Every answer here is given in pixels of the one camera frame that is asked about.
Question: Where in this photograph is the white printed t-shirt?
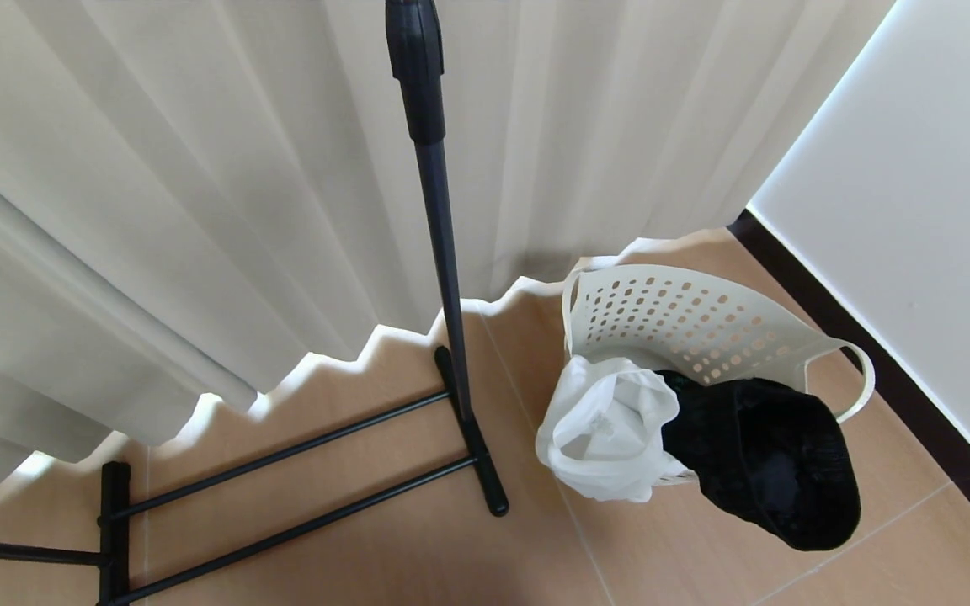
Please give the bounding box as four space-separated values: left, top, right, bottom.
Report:
535 354 690 503

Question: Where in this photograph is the black clothes rack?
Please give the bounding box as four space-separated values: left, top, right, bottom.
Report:
0 0 509 606

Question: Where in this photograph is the white laundry basket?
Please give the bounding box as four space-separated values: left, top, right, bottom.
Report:
561 263 876 487

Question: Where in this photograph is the white curtain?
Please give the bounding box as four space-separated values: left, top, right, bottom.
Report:
0 0 894 493

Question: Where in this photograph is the black garment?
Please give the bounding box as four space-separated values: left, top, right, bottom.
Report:
658 370 862 552

